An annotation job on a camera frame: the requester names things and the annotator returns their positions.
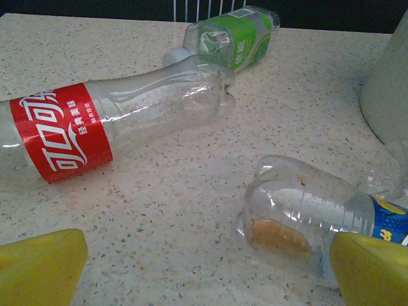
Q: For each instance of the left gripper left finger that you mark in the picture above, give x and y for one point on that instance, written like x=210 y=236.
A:
x=38 y=271

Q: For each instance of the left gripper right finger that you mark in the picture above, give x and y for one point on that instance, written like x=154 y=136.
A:
x=373 y=274

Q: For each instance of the clear unlabelled plastic bottle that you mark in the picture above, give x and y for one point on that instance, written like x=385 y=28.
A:
x=385 y=178

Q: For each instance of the clear bottle blue yellow label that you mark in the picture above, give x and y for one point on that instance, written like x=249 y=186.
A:
x=303 y=204

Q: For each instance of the clear bottle with red label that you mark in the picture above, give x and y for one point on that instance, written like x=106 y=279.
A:
x=63 y=127

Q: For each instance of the clear bottle with green label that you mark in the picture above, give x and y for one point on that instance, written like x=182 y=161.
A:
x=242 y=35

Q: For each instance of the pale ribbed plastic bin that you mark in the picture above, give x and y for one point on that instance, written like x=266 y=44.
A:
x=392 y=79

